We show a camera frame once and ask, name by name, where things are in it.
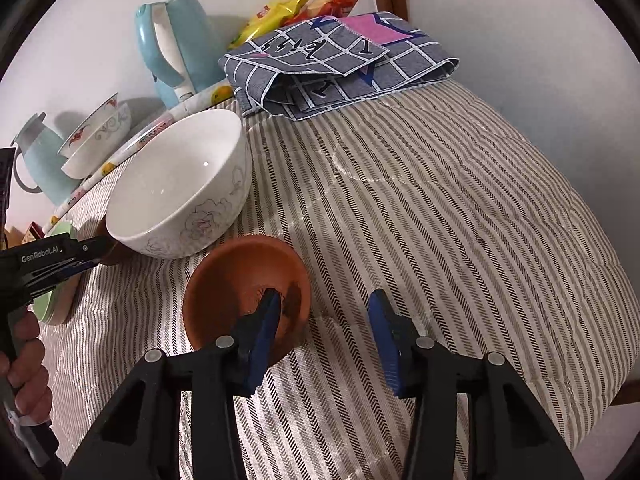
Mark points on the teal thermos jug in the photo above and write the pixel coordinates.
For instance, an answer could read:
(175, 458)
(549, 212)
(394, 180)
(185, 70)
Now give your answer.
(42, 170)

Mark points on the yellow snack bag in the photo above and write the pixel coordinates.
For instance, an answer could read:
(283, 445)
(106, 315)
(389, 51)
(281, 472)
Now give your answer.
(272, 15)

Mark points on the fruit print paper roll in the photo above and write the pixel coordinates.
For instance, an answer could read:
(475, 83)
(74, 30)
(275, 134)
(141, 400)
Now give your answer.
(200, 100)

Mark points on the small brown bowl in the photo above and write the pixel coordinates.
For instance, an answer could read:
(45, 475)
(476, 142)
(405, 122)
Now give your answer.
(235, 280)

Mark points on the green square plate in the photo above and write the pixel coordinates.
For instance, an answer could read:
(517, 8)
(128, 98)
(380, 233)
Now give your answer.
(50, 305)

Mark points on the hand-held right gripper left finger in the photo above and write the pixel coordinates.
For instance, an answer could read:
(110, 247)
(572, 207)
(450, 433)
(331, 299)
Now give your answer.
(262, 345)

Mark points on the grey checked folded cloth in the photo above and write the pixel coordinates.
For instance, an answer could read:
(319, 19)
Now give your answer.
(340, 55)

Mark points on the red patterned white bowl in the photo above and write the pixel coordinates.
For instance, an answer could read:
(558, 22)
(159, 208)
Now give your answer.
(100, 135)

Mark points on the teal electric kettle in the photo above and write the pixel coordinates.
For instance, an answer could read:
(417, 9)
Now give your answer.
(175, 45)

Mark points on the white bowl with line flowers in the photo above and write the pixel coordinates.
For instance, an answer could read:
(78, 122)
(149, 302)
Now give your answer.
(180, 175)

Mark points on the striped quilted table cover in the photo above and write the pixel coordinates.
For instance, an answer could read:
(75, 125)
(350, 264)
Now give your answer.
(425, 220)

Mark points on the person's left hand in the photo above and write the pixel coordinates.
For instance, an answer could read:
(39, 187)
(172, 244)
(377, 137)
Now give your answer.
(30, 375)

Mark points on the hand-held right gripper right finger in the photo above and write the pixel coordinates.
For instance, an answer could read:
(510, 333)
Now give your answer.
(385, 345)

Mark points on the red snack bag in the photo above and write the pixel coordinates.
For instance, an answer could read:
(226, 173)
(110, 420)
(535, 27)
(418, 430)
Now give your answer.
(335, 5)

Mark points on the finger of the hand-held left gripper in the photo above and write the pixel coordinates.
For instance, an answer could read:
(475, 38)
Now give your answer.
(67, 271)
(100, 247)

